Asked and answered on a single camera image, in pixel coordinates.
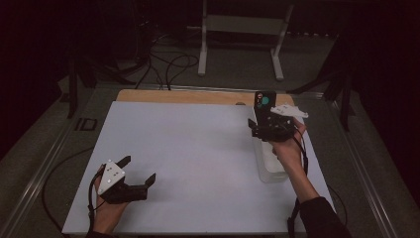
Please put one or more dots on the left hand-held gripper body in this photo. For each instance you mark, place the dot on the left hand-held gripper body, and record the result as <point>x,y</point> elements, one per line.
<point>125,194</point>

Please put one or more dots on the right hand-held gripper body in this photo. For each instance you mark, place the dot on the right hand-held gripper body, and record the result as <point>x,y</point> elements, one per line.
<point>277,132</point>

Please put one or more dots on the black phone case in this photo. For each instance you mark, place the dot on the black phone case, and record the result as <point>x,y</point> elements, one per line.
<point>264,115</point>

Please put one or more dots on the pink blue gradient phone case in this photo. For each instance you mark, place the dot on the pink blue gradient phone case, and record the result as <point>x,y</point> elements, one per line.
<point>265,100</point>

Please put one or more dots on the white long plastic tray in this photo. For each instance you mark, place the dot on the white long plastic tray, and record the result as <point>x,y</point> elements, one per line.
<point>270,167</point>

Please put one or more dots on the person's right hand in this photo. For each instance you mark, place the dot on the person's right hand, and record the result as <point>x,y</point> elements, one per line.
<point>290,153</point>

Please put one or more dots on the person's left hand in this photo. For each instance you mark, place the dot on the person's left hand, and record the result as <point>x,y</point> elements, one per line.
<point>107,214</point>

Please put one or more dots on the dark round table grommet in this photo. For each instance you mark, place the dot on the dark round table grommet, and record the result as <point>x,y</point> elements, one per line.
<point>240,103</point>

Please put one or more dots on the white table mat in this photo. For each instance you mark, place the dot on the white table mat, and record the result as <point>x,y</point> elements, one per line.
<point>165,132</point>

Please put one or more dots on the black stand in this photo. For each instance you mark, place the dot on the black stand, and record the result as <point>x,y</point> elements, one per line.
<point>345,109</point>
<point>72,99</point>

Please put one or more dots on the white metal stand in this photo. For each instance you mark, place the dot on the white metal stand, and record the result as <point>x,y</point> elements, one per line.
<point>244,24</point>

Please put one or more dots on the black rectangular floor bracket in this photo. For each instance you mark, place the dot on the black rectangular floor bracket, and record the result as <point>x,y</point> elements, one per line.
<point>81,124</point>

